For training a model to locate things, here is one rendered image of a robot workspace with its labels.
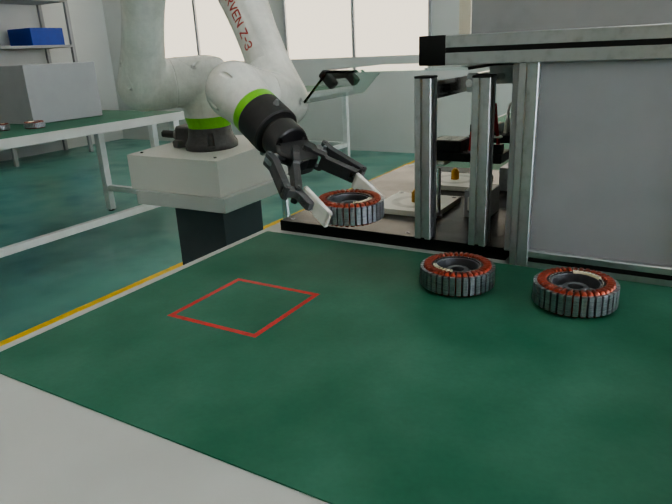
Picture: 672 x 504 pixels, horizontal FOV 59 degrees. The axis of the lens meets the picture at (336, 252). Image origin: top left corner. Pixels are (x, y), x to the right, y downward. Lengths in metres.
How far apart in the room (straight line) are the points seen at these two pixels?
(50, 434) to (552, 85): 0.80
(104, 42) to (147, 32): 7.64
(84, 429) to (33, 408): 0.08
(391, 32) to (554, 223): 5.60
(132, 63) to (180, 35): 6.62
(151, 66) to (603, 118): 1.07
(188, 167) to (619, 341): 1.17
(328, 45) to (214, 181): 5.37
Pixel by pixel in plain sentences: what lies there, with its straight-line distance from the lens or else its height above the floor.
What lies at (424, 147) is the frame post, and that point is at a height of 0.94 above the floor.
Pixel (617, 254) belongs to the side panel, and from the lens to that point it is 1.01.
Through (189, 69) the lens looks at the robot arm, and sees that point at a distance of 1.68.
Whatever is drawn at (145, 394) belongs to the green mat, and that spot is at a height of 0.75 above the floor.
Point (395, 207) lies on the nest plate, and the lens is 1.26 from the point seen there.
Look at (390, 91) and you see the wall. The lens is 6.55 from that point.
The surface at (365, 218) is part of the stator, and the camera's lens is 0.93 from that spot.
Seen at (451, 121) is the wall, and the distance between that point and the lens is 6.31.
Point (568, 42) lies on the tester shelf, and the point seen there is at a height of 1.10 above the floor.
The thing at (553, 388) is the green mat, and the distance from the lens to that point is 0.69.
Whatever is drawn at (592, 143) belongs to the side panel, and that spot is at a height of 0.95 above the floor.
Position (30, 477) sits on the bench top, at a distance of 0.64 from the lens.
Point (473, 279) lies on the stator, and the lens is 0.88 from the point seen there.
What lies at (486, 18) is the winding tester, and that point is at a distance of 1.11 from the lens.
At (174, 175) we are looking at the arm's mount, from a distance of 1.68.
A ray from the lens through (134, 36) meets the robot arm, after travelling 1.56.
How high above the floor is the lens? 1.10
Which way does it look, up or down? 19 degrees down
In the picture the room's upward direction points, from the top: 3 degrees counter-clockwise
